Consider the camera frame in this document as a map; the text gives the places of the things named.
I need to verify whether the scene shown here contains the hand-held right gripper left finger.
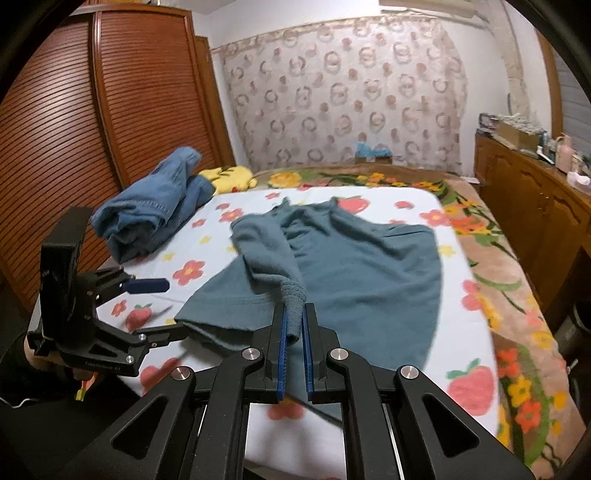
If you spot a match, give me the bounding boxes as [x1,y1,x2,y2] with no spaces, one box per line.
[69,304,291,480]

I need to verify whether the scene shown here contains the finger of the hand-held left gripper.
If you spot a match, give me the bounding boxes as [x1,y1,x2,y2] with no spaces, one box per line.
[91,270,171,308]
[128,320,190,348]

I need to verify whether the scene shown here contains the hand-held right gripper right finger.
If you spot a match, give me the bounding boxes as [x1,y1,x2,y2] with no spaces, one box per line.
[301,303,536,480]

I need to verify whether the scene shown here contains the teal pants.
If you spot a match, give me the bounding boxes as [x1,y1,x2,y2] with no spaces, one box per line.
[174,196,444,370]

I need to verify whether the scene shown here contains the person's left forearm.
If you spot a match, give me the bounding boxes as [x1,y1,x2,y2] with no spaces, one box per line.
[0,332,144,480]

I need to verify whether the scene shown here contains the person's left hand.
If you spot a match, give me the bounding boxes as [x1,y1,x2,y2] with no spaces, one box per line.
[24,345,70,371]

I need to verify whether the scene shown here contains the white floral bed sheet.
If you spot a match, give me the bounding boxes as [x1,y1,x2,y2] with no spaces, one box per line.
[28,187,502,480]

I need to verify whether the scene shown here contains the blue denim jeans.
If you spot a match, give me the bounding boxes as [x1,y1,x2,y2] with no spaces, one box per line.
[91,147,218,265]

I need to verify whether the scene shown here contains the yellow plush toy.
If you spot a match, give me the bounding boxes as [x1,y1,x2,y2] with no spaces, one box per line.
[198,165,258,193]

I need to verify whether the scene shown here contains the wooden louvered wardrobe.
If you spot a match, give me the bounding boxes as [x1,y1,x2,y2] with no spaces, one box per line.
[0,7,236,315]

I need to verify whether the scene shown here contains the brown floral blanket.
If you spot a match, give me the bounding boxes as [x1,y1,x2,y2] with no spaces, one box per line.
[252,166,578,467]

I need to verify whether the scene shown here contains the blue plastic bag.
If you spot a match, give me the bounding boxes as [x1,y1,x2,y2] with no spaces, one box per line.
[355,142,392,158]

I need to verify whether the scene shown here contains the wooden cabinet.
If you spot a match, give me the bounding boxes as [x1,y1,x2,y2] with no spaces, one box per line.
[473,131,591,333]

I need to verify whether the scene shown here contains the beige storage box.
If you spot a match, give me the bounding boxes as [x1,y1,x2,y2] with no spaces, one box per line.
[496,121,542,149]

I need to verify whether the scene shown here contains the pink bottle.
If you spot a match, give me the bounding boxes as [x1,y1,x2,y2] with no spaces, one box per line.
[556,134,574,172]

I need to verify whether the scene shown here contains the air conditioner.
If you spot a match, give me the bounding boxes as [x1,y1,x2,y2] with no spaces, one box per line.
[378,0,488,16]

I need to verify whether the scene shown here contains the ring patterned curtain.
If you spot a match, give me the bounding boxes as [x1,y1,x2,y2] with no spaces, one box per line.
[222,14,467,176]

